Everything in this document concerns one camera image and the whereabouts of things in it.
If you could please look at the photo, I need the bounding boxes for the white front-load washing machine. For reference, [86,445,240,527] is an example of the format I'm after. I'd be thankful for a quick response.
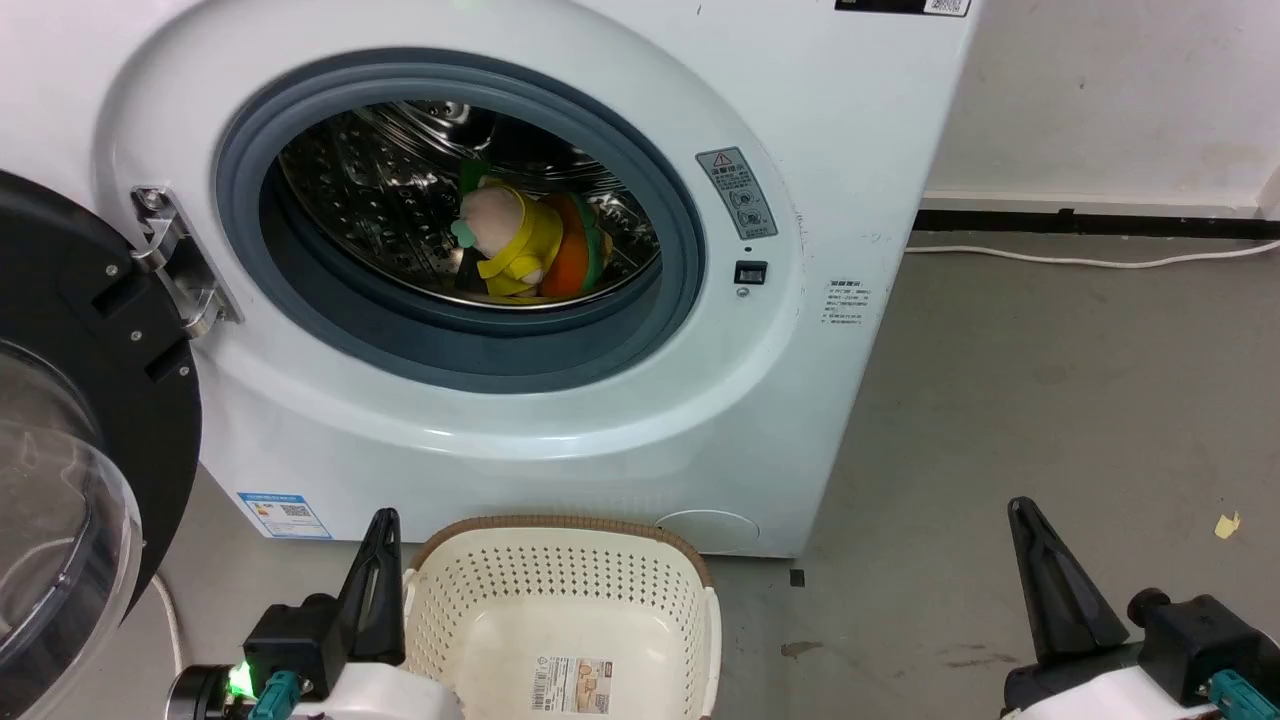
[0,0,981,559]

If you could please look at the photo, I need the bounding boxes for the yellow and pink plush toy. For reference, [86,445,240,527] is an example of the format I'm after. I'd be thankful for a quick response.
[450,178,567,301]

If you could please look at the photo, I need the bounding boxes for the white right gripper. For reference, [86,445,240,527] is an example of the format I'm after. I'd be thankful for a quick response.
[1003,497,1216,720]

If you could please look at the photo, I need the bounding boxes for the metal door hinge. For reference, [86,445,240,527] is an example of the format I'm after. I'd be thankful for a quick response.
[130,185,244,339]

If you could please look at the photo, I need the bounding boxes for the basket product label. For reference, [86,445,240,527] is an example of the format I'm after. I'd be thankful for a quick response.
[530,655,613,715]

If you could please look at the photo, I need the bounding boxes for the orange and green plush toy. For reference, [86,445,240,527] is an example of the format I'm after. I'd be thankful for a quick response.
[540,190,613,299]

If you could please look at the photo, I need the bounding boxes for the black control panel strip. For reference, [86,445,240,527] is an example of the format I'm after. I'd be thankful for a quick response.
[835,0,973,18]

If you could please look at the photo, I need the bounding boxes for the round filter cover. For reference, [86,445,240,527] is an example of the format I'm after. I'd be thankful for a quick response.
[655,510,761,556]

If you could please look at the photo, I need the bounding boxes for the open black washer door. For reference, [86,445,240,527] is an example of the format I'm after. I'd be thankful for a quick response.
[0,170,203,720]

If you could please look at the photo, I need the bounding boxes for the black baseboard strip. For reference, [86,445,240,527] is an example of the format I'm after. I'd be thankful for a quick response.
[912,207,1280,241]

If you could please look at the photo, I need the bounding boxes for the thin white cable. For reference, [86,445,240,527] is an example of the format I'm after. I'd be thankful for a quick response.
[150,572,186,681]

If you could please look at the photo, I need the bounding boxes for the blue energy label sticker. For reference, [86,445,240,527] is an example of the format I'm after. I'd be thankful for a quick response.
[238,492,333,541]

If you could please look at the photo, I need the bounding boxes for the white text label sticker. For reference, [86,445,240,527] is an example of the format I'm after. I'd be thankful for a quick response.
[820,280,875,331]

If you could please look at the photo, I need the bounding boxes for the grey warning sticker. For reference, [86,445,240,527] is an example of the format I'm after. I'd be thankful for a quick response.
[696,146,779,241]

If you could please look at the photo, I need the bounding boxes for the white power cable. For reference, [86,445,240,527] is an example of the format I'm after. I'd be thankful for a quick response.
[905,238,1280,269]

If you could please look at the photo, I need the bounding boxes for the cream perforated laundry basket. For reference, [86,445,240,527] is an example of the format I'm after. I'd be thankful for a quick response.
[402,515,723,720]

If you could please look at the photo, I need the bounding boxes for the grey rubber door gasket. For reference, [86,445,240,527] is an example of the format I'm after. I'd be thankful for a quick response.
[215,48,706,393]

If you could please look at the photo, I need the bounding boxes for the steel washer drum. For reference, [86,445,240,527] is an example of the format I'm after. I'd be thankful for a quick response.
[278,100,663,306]

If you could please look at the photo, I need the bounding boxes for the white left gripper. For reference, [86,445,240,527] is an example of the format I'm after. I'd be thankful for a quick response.
[300,508,464,720]

